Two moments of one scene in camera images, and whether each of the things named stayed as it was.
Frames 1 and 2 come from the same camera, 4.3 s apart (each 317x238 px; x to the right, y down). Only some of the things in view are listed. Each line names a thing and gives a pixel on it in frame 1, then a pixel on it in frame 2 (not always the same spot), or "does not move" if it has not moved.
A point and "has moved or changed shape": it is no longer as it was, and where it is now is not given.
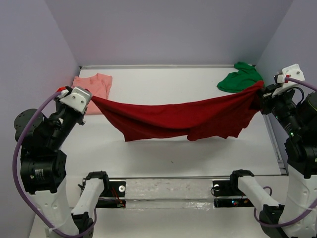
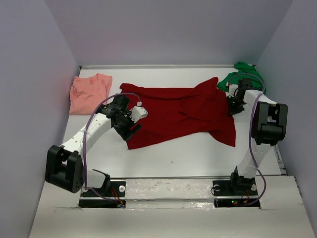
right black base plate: (227, 188) does not move
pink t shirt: (99, 85) does not move
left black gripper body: (78, 115) to (129, 130)
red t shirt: (234, 117) has moved or changed shape
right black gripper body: (266, 98) to (233, 105)
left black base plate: (112, 188) does not move
